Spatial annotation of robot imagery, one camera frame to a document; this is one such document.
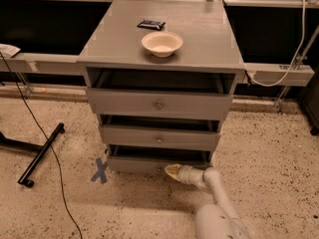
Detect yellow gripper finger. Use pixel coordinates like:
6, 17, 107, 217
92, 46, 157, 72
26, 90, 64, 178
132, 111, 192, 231
164, 164, 181, 181

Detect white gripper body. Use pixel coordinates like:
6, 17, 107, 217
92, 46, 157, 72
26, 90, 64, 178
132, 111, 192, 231
177, 165, 205, 187

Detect grey bottom drawer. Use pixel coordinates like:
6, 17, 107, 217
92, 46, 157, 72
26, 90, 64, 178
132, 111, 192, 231
106, 145, 212, 174

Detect grey drawer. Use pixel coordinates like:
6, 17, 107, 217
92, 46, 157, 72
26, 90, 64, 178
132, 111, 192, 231
106, 145, 212, 174
99, 116, 220, 151
87, 70, 232, 120

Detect grey middle drawer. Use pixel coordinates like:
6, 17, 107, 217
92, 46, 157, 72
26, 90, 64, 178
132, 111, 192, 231
99, 116, 220, 151

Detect grey wooden drawer cabinet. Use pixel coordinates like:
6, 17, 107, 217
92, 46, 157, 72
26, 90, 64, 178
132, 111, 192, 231
77, 0, 246, 171

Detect grey top drawer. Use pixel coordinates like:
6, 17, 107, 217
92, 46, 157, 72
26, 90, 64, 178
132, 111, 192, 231
87, 70, 232, 120

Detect blue tape cross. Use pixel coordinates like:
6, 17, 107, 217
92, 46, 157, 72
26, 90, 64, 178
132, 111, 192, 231
91, 157, 109, 184

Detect dark snack packet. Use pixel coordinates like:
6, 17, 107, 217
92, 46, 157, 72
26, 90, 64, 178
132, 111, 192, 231
138, 19, 165, 31

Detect black stand base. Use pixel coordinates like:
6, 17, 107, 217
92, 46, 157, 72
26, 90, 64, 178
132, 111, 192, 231
0, 122, 65, 188

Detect white paper sheet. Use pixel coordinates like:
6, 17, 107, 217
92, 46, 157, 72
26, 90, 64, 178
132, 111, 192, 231
0, 44, 21, 58

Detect white cable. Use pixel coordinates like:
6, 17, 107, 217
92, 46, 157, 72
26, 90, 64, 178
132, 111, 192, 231
246, 0, 307, 88

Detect grey metal frame rail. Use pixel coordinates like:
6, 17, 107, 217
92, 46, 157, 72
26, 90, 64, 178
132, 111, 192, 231
0, 53, 86, 76

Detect black floor cable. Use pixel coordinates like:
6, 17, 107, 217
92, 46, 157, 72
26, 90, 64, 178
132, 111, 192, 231
0, 51, 84, 239

